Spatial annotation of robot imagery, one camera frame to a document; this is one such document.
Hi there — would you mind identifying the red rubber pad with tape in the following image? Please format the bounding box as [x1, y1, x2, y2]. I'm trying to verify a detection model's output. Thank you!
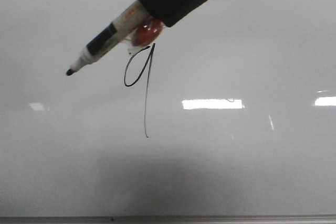
[127, 18, 164, 55]

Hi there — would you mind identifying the white whiteboard with aluminium frame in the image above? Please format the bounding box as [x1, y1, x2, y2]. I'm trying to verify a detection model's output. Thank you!
[1, 0, 335, 217]

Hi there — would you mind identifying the black whiteboard marker pen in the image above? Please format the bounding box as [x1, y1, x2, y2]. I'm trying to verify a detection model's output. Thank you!
[66, 1, 151, 76]

